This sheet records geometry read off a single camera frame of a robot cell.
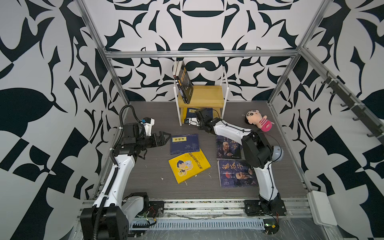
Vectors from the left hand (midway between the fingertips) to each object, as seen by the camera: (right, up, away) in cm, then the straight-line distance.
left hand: (164, 134), depth 78 cm
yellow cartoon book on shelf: (+8, +13, +29) cm, 33 cm away
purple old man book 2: (+37, -22, +6) cm, 44 cm away
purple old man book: (+36, -11, +15) cm, 41 cm away
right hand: (+21, +11, +20) cm, 31 cm away
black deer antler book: (+10, +28, +7) cm, 30 cm away
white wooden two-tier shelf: (+21, +22, +18) cm, 35 cm away
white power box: (+74, -34, -8) cm, 82 cm away
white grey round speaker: (+62, -12, +7) cm, 63 cm away
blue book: (+8, -8, +19) cm, 22 cm away
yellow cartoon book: (+12, -19, +9) cm, 24 cm away
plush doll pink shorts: (+56, +9, +24) cm, 61 cm away
